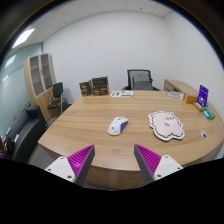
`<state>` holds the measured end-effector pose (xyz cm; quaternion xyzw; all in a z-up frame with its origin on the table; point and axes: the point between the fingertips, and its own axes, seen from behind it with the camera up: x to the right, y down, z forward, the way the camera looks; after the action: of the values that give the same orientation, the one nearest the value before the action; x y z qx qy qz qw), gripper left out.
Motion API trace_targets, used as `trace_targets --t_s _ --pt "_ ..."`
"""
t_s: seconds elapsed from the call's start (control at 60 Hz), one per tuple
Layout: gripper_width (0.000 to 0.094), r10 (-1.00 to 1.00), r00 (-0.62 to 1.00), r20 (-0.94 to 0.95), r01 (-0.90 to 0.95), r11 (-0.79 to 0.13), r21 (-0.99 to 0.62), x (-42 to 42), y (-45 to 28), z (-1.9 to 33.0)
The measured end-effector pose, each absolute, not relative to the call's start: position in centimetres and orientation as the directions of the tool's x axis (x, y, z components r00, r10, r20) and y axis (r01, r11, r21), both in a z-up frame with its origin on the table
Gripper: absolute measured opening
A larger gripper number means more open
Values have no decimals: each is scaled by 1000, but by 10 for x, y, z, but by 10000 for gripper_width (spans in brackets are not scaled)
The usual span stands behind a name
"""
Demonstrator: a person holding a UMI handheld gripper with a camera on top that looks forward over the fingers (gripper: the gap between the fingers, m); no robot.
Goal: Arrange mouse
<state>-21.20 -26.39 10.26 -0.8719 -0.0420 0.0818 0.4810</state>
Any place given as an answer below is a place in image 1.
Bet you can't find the small brown cardboard box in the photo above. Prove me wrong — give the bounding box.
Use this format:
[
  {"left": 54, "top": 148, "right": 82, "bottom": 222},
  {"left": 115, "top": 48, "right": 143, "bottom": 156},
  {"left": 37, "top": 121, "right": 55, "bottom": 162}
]
[{"left": 79, "top": 80, "right": 93, "bottom": 98}]

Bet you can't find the white printed paper sheet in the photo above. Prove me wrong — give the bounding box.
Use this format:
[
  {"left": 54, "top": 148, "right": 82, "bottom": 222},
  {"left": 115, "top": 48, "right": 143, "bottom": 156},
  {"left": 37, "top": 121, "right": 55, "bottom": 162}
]
[{"left": 110, "top": 90, "right": 135, "bottom": 98}]

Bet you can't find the large brown cardboard box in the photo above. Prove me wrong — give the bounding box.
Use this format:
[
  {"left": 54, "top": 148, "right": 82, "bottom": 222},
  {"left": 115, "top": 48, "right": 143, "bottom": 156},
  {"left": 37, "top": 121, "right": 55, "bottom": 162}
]
[{"left": 91, "top": 86, "right": 110, "bottom": 97}]

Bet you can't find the black sofa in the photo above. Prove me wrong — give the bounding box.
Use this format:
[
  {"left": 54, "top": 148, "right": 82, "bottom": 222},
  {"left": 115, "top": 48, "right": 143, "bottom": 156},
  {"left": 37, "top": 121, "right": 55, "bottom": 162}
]
[{"left": 1, "top": 105, "right": 48, "bottom": 164}]

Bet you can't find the ceiling light panel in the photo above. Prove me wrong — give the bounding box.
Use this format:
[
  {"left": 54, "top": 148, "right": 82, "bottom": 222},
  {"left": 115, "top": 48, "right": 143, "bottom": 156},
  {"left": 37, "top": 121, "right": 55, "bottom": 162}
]
[{"left": 12, "top": 27, "right": 36, "bottom": 49}]

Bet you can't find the wooden shelf unit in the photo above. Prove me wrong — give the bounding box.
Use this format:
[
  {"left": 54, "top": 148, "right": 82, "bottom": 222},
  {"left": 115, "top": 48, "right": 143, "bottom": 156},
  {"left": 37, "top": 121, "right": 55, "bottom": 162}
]
[{"left": 23, "top": 53, "right": 58, "bottom": 115}]

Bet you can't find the orange-brown small box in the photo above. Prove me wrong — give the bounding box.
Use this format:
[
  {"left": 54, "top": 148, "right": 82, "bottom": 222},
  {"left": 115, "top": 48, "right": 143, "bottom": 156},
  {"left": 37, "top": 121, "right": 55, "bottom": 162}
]
[{"left": 183, "top": 94, "right": 199, "bottom": 105}]

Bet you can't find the black mesh office chair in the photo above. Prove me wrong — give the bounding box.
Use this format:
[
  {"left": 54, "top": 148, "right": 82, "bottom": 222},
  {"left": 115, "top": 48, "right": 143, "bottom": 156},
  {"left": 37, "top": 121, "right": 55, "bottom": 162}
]
[{"left": 121, "top": 68, "right": 161, "bottom": 92}]

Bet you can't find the black box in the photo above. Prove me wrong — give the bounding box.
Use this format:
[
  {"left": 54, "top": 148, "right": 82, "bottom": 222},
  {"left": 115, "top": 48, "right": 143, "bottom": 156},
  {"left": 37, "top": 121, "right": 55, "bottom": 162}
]
[{"left": 91, "top": 76, "right": 110, "bottom": 89}]

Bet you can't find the green and blue box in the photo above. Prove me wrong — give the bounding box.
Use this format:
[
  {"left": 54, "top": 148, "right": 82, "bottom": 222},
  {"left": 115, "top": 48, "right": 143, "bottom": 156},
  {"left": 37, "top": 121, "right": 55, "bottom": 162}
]
[{"left": 202, "top": 107, "right": 216, "bottom": 120}]

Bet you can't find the wooden side cabinet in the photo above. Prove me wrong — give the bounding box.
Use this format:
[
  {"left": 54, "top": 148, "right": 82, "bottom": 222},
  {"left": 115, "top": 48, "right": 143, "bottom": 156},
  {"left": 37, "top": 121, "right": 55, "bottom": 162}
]
[{"left": 163, "top": 78, "right": 200, "bottom": 100}]

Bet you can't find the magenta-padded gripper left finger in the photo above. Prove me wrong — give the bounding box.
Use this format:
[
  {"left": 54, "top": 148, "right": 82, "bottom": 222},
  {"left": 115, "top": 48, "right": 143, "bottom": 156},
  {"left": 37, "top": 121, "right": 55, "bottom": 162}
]
[{"left": 44, "top": 143, "right": 97, "bottom": 188}]

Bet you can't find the pink pig-shaped mouse pad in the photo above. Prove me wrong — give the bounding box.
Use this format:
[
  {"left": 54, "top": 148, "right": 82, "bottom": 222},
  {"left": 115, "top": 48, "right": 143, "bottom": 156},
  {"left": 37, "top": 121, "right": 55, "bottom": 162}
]
[{"left": 147, "top": 110, "right": 186, "bottom": 142}]

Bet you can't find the round white grey disc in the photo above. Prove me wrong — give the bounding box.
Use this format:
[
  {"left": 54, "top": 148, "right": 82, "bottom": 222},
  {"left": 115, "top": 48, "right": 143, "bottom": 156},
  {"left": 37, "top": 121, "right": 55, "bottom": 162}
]
[{"left": 165, "top": 91, "right": 184, "bottom": 101}]

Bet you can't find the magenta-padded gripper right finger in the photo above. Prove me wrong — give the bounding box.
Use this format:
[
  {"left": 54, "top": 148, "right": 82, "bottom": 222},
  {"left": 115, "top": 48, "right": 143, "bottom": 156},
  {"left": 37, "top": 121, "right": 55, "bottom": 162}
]
[{"left": 133, "top": 143, "right": 185, "bottom": 186}]

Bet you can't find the white blue yellow computer mouse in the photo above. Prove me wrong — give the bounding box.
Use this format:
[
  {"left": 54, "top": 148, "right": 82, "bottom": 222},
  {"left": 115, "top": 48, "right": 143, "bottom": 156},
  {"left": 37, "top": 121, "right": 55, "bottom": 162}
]
[{"left": 107, "top": 115, "right": 129, "bottom": 137}]

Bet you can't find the small black chair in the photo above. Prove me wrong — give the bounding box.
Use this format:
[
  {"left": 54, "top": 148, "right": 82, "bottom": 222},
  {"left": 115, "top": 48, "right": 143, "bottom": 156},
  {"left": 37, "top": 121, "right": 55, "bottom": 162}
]
[{"left": 47, "top": 81, "right": 70, "bottom": 116}]

